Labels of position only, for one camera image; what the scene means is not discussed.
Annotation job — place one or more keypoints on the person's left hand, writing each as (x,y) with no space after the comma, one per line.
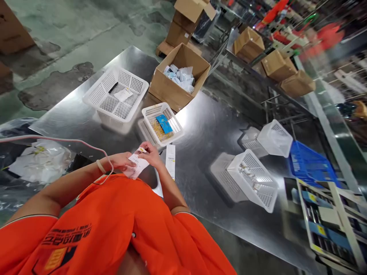
(119,162)

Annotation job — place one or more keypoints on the person's right hand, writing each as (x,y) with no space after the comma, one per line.
(153,156)

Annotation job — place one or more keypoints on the person's left fingers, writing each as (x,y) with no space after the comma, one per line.
(129,164)

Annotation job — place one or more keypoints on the person's right fingers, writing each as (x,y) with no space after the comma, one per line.
(146,147)

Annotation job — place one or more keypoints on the pile of yellow small parts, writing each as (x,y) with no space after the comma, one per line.
(156,130)

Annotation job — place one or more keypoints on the blue card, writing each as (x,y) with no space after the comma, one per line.
(164,123)

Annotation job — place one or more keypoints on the small white perforated basket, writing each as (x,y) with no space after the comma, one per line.
(172,119)

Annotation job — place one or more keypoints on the white paper slip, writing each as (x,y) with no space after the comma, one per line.
(124,94)

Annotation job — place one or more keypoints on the large white perforated basket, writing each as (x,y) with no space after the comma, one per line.
(116,96)

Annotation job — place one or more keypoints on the open cardboard box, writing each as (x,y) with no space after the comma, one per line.
(169,86)

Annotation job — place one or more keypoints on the person's body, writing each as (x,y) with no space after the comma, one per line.
(114,229)

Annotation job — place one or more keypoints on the black pen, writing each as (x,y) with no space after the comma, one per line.
(113,87)

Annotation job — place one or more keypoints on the pile of blue white packets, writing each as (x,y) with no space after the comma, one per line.
(180,77)

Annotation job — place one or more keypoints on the clear bag of white waste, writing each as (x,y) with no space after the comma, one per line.
(37,163)

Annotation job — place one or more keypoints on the flat cardboard base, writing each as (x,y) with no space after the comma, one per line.
(164,48)

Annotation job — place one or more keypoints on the pile of small white packets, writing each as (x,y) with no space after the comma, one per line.
(249,174)

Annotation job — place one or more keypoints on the white basket with packets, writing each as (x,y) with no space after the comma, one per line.
(258,183)

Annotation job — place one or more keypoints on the tall stacked cardboard carton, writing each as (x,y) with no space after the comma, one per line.
(180,31)

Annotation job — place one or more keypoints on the translucent white basket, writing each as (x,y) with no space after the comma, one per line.
(275,138)

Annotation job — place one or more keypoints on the open-flap cardboard carton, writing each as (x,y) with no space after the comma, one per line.
(192,8)

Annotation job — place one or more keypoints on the blue plastic basket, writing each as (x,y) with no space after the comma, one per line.
(311,166)

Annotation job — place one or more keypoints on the large brown cardboard box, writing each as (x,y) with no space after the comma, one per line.
(13,28)

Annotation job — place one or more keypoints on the metal conveyor line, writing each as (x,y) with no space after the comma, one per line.
(324,114)

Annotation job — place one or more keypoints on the white tray of boxed products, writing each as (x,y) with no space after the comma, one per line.
(334,223)

